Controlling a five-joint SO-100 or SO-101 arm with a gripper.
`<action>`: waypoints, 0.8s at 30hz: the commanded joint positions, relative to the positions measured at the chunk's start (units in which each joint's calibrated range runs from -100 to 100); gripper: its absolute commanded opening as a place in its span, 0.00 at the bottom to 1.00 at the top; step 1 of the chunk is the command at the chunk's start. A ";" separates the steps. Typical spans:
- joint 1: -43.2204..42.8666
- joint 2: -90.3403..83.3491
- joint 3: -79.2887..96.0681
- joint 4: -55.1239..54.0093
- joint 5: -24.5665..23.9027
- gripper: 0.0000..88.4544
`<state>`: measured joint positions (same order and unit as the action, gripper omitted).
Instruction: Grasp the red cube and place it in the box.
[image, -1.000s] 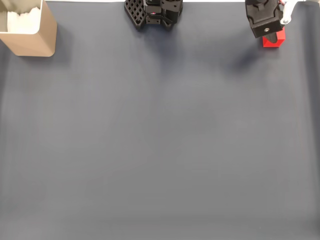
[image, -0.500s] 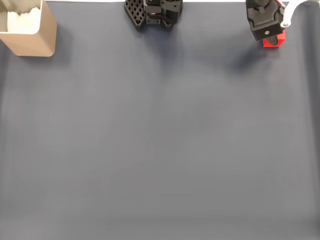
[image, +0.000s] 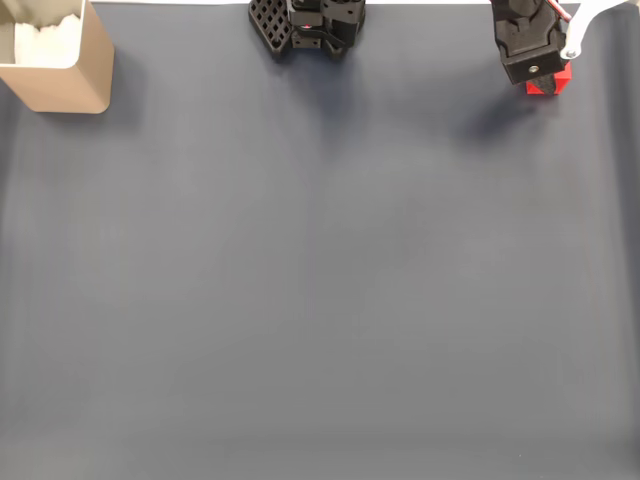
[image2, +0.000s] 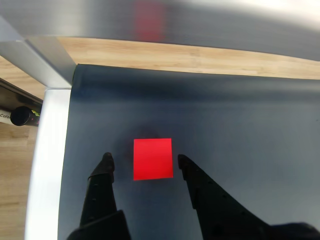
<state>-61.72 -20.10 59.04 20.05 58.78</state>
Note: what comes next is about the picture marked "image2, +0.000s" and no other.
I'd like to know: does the dark metal rail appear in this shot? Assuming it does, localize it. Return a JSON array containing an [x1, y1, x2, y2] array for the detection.
[[0, 77, 44, 107]]

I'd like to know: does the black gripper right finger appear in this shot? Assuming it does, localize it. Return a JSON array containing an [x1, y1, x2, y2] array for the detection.
[[177, 154, 320, 240]]

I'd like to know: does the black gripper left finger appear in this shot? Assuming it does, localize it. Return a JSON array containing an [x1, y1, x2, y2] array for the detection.
[[66, 152, 133, 240]]

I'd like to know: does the grey mat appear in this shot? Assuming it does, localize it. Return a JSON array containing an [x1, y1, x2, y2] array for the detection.
[[56, 63, 320, 240]]

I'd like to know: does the silver aluminium frame post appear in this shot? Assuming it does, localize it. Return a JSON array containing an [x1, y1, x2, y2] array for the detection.
[[0, 14, 77, 90]]

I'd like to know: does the red cube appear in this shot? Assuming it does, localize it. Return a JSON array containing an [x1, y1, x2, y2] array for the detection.
[[132, 137, 174, 181]]

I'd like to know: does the black cylinder with label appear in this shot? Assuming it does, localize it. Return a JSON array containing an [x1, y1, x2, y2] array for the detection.
[[0, 105, 42, 128]]

